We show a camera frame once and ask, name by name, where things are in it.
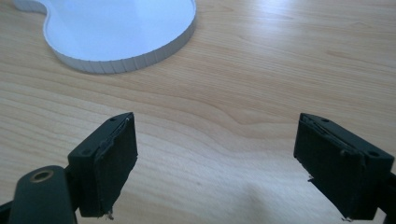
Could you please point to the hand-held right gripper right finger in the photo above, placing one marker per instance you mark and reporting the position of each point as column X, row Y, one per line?
column 336, row 168

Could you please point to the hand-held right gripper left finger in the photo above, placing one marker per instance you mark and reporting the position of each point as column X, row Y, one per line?
column 102, row 168

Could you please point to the white curved shallow tray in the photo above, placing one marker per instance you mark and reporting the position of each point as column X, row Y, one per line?
column 118, row 28

